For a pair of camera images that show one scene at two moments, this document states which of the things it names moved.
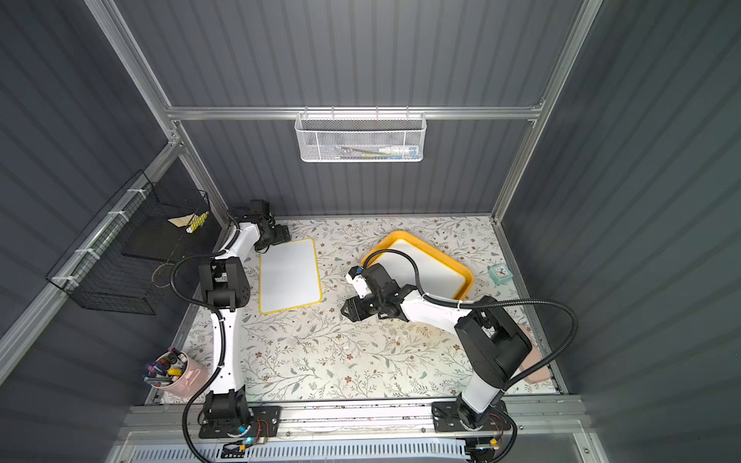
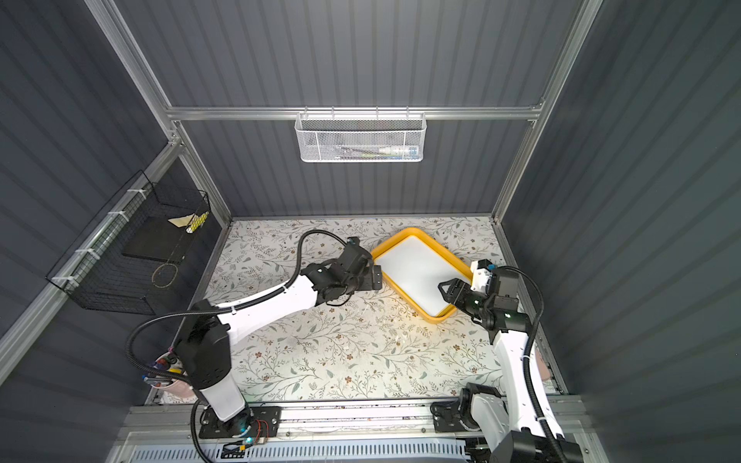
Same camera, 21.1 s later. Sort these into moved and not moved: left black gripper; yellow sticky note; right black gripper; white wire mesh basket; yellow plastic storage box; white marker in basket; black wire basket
Moved: right black gripper; left black gripper
Not moved: yellow plastic storage box; white marker in basket; yellow sticky note; white wire mesh basket; black wire basket
